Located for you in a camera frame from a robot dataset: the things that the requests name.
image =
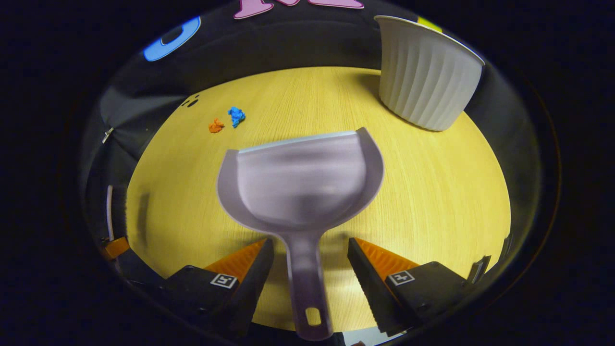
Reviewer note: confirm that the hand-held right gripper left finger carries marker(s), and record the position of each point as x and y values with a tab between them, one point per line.
257	274

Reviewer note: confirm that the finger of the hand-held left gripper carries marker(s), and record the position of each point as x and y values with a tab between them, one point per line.
116	247

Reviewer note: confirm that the blue paper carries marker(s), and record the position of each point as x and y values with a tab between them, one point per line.
236	116

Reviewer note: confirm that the white ribbed garbage bin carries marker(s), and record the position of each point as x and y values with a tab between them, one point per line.
427	77

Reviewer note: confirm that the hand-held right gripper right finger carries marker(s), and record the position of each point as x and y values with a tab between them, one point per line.
362	274

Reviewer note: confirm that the silver metal clip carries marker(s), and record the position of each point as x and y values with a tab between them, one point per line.
107	135

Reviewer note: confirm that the black backdrop cloth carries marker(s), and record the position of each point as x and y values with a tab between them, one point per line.
288	43

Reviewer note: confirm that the orange paper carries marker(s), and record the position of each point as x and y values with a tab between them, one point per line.
215	126

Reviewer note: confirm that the wooden desktop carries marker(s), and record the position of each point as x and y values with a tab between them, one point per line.
432	192

